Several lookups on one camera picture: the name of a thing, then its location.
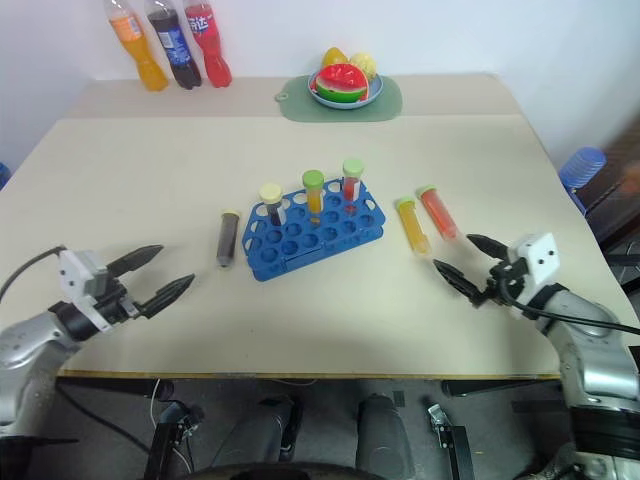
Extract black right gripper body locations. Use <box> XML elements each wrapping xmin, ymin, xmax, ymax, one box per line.
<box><xmin>469</xmin><ymin>262</ymin><xmax>531</xmax><ymax>307</ymax></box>

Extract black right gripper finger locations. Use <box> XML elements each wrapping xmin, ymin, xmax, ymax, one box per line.
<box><xmin>466</xmin><ymin>234</ymin><xmax>512</xmax><ymax>261</ymax></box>
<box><xmin>432</xmin><ymin>258</ymin><xmax>489</xmax><ymax>301</ymax></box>

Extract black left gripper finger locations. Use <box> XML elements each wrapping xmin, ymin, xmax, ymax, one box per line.
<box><xmin>135</xmin><ymin>273</ymin><xmax>196</xmax><ymax>319</ymax></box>
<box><xmin>109</xmin><ymin>244</ymin><xmax>165</xmax><ymax>275</ymax></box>

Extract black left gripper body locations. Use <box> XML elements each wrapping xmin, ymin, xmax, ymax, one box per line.
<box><xmin>89</xmin><ymin>279</ymin><xmax>146</xmax><ymax>324</ymax></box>

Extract red liquid tube lying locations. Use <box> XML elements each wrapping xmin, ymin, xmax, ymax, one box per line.
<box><xmin>415</xmin><ymin>184</ymin><xmax>462</xmax><ymax>242</ymax></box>

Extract orange liquid tube lying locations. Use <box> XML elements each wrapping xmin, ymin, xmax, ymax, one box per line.
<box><xmin>395</xmin><ymin>197</ymin><xmax>433</xmax><ymax>257</ymax></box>

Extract dark liquid tube lying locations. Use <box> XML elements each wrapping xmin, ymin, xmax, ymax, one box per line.
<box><xmin>216</xmin><ymin>209</ymin><xmax>240</xmax><ymax>270</ymax></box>

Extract dark liquid tube yellow cap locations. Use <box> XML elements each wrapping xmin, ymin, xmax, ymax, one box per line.
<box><xmin>258</xmin><ymin>182</ymin><xmax>287</xmax><ymax>227</ymax></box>

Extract red liquid tube green cap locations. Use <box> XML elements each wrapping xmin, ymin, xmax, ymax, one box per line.
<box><xmin>341</xmin><ymin>158</ymin><xmax>365</xmax><ymax>211</ymax></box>

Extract blue test tube rack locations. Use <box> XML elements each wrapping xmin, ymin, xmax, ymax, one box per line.
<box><xmin>241</xmin><ymin>179</ymin><xmax>388</xmax><ymax>283</ymax></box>

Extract orange liquid tube green cap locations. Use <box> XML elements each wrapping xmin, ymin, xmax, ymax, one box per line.
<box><xmin>301</xmin><ymin>169</ymin><xmax>325</xmax><ymax>227</ymax></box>

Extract blue stacked stools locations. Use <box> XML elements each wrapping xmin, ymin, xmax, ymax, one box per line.
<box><xmin>558</xmin><ymin>146</ymin><xmax>608</xmax><ymax>217</ymax></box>

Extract grey robot left leg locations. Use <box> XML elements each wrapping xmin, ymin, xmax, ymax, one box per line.
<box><xmin>209</xmin><ymin>394</ymin><xmax>306</xmax><ymax>474</ymax></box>

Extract grey robot leg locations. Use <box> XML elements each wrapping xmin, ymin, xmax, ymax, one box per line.
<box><xmin>353</xmin><ymin>393</ymin><xmax>416</xmax><ymax>479</ymax></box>
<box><xmin>209</xmin><ymin>394</ymin><xmax>306</xmax><ymax>474</ymax></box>

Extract grey robot right leg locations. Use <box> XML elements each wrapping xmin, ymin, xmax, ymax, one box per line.
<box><xmin>353</xmin><ymin>393</ymin><xmax>416</xmax><ymax>479</ymax></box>

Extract green placemat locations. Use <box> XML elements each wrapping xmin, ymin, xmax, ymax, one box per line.
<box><xmin>275</xmin><ymin>73</ymin><xmax>404</xmax><ymax>124</ymax></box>

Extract orange soda bottle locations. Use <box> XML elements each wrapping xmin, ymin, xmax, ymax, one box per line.
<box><xmin>103</xmin><ymin>0</ymin><xmax>171</xmax><ymax>93</ymax></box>

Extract blue plate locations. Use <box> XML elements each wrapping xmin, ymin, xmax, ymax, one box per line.
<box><xmin>307</xmin><ymin>69</ymin><xmax>386</xmax><ymax>110</ymax></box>

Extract dark cola bottle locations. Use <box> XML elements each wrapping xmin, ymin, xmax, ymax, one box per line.
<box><xmin>143</xmin><ymin>0</ymin><xmax>203</xmax><ymax>91</ymax></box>

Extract toy watermelon slice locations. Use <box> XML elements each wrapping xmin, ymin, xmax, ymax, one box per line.
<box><xmin>313</xmin><ymin>62</ymin><xmax>371</xmax><ymax>103</ymax></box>

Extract toy pale yellow fruit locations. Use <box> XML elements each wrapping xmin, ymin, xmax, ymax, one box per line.
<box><xmin>348</xmin><ymin>52</ymin><xmax>379</xmax><ymax>80</ymax></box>

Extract red soda bottle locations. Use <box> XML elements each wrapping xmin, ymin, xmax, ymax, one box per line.
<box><xmin>182</xmin><ymin>0</ymin><xmax>234</xmax><ymax>89</ymax></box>

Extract toy orange yellow fruit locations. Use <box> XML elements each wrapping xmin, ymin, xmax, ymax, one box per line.
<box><xmin>321</xmin><ymin>46</ymin><xmax>350</xmax><ymax>68</ymax></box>

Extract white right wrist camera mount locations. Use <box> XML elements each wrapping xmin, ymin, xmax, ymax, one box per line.
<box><xmin>508</xmin><ymin>232</ymin><xmax>560</xmax><ymax>287</ymax></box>

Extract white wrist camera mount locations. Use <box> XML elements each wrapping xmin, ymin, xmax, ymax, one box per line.
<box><xmin>57</xmin><ymin>249</ymin><xmax>114</xmax><ymax>332</ymax></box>
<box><xmin>508</xmin><ymin>232</ymin><xmax>560</xmax><ymax>287</ymax></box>

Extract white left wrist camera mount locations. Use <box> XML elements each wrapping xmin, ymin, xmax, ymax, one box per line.
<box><xmin>57</xmin><ymin>249</ymin><xmax>114</xmax><ymax>332</ymax></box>

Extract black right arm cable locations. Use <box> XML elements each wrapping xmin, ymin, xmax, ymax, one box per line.
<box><xmin>497</xmin><ymin>279</ymin><xmax>640</xmax><ymax>337</ymax></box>

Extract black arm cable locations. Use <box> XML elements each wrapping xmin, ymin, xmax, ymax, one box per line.
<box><xmin>0</xmin><ymin>244</ymin><xmax>67</xmax><ymax>301</ymax></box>
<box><xmin>497</xmin><ymin>279</ymin><xmax>640</xmax><ymax>337</ymax></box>

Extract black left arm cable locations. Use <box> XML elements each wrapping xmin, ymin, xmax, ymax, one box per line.
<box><xmin>0</xmin><ymin>244</ymin><xmax>67</xmax><ymax>301</ymax></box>

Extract white thin cable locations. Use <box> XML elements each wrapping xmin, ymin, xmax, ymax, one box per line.
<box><xmin>148</xmin><ymin>378</ymin><xmax>196</xmax><ymax>474</ymax></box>

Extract black metal frame strut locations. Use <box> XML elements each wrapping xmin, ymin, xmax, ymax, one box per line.
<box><xmin>425</xmin><ymin>403</ymin><xmax>476</xmax><ymax>480</ymax></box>
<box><xmin>143</xmin><ymin>399</ymin><xmax>206</xmax><ymax>480</ymax></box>

